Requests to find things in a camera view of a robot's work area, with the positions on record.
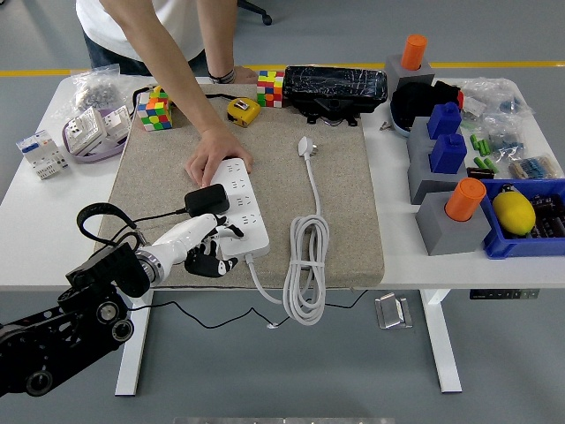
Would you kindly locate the clear bag of screws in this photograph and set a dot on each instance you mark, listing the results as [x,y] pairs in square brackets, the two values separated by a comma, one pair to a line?
[95,90]

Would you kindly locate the purple basket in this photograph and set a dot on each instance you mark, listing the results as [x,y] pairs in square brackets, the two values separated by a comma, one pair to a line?
[95,158]

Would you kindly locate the black plug adapter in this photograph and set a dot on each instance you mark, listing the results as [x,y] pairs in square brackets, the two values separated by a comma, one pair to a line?
[205,199]

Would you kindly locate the grey block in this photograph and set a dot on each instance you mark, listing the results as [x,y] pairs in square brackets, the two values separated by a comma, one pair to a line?
[441,234]
[419,181]
[393,66]
[417,134]

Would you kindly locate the clear bag blue components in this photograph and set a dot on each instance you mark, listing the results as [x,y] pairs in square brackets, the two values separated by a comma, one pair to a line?
[505,137]

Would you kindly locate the blue block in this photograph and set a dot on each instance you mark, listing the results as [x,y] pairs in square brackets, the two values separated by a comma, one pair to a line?
[448,154]
[443,121]

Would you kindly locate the green battery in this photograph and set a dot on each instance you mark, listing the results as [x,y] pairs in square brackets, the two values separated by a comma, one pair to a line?
[490,164]
[479,161]
[480,146]
[486,147]
[474,141]

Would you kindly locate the light blue bowl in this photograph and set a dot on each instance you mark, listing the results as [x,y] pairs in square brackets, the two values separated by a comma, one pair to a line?
[399,128]

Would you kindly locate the person's right forearm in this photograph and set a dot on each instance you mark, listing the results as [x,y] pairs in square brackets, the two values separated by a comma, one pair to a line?
[165,57]

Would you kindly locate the clear bag of resistors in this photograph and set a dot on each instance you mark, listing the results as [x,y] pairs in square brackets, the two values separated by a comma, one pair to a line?
[532,168]

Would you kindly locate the black electronic module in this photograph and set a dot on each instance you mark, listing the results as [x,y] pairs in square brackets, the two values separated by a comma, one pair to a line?
[479,172]

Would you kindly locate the colourful puzzle cube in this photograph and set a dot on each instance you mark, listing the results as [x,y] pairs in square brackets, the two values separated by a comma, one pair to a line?
[153,115]
[270,88]

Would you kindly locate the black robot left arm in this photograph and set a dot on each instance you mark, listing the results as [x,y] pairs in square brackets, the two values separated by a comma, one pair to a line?
[44,349]

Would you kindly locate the grey-brown mat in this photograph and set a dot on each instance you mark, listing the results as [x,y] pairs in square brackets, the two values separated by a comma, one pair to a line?
[335,199]

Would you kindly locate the black office chair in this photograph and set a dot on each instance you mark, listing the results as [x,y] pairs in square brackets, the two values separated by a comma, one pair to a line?
[266,19]

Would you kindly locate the white circuit breaker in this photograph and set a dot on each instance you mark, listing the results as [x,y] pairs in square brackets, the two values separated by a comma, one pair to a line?
[39,154]

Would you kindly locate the table control panel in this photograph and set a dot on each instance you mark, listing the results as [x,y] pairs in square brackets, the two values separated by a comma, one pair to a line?
[503,294]

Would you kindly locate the silver metal bracket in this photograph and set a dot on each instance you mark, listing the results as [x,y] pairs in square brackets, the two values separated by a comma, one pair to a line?
[390,311]

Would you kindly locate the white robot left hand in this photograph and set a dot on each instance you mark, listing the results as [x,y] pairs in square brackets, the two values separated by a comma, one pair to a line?
[185,238]

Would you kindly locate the white table leg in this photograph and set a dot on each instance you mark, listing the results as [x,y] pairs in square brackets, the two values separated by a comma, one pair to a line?
[443,344]
[134,353]

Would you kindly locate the blue plastic bin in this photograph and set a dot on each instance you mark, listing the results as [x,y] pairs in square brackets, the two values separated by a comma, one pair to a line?
[507,247]

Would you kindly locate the dark capacitors heap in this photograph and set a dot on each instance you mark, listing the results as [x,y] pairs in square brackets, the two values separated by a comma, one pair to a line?
[549,216]

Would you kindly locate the clear bag of connectors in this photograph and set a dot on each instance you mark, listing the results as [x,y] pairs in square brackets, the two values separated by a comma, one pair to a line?
[494,95]

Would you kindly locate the black cloth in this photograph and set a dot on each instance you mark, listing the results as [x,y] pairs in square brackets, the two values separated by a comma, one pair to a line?
[410,99]

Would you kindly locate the person's right hand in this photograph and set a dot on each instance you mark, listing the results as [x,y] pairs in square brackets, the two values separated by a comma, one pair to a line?
[218,149]

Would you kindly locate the person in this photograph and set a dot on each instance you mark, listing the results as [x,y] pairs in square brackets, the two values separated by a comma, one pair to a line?
[185,26]

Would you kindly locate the white switch panel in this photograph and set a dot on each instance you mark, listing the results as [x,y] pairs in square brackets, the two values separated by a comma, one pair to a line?
[117,121]

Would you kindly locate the orange cylinder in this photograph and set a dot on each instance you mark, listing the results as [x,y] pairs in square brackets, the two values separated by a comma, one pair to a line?
[413,50]
[463,201]

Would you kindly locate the person's left hand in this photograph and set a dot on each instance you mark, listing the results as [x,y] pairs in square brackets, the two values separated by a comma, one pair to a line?
[245,75]

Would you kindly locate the white power strip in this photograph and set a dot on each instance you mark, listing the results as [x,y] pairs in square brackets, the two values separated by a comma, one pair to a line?
[258,236]

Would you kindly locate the yellow lemon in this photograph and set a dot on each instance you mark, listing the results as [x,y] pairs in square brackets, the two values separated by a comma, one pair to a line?
[514,214]

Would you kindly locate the small red object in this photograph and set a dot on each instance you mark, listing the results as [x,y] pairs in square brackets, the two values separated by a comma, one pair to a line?
[460,99]

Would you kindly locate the black wrapped device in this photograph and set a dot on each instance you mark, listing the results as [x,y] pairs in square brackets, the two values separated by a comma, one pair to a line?
[331,86]

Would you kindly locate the person's left forearm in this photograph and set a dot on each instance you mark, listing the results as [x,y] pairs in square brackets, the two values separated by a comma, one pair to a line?
[218,40]

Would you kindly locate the small metal clip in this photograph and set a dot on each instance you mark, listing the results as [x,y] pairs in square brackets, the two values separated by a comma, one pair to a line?
[385,126]

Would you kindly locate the small penguin toy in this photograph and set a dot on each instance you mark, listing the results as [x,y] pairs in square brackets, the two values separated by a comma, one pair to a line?
[507,190]

